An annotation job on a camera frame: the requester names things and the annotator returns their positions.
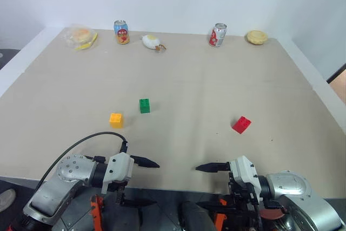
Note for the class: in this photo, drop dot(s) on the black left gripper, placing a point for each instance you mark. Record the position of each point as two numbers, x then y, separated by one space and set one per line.
120 187

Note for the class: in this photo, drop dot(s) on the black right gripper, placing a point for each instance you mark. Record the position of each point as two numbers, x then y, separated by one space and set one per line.
243 195

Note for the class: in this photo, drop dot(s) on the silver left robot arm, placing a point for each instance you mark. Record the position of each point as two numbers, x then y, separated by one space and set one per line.
48 193

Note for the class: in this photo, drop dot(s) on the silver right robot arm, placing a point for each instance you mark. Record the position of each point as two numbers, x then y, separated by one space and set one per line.
297 195

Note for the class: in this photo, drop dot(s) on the orange robot part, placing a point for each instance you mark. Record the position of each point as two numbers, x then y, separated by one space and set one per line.
96 210
219 218

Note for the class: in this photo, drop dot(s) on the yellow toy brick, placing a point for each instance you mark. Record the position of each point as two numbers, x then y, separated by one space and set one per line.
116 120

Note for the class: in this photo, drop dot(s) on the red toy brick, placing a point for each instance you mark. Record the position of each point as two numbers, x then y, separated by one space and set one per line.
241 124

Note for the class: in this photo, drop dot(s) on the green toy brick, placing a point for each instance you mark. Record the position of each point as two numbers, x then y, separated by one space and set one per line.
144 106

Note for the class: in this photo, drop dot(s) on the grey shoe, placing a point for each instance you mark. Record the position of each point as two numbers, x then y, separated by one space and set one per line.
6 200

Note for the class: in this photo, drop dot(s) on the yellow toy banana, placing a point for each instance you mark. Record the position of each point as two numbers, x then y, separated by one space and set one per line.
87 43

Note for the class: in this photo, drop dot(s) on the blue drink can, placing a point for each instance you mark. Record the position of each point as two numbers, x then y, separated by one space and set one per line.
121 33

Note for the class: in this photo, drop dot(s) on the red and white drink can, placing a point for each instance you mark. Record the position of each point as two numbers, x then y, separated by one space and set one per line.
217 35

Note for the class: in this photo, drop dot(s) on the yellow egg tart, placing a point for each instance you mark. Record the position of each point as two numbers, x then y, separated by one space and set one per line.
256 37

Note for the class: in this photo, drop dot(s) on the bagged round bread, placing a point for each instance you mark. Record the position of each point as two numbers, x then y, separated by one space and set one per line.
78 36

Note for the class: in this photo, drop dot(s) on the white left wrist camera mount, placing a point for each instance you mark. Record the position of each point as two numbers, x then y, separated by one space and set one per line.
119 166

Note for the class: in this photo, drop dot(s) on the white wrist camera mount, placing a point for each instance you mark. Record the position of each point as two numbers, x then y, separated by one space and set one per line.
243 168
119 166

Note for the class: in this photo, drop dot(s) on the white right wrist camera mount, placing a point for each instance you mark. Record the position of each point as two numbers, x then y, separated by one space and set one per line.
243 168

